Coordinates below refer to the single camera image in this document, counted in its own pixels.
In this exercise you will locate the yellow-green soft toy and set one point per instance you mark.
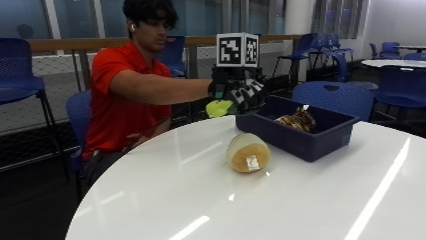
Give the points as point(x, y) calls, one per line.
point(218, 108)

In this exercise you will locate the dark blue plastic bin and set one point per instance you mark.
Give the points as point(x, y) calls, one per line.
point(295, 130)

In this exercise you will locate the white marker cube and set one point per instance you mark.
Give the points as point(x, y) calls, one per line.
point(237, 49)

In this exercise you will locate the blue chair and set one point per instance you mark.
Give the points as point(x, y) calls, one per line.
point(77, 126)
point(386, 50)
point(298, 50)
point(333, 46)
point(173, 55)
point(343, 71)
point(333, 98)
point(401, 87)
point(20, 76)

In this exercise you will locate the the person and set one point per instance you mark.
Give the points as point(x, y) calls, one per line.
point(133, 86)

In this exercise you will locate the white round table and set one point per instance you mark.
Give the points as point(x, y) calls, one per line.
point(393, 63)

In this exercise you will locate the white earbud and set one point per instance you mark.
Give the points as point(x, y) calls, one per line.
point(132, 27)

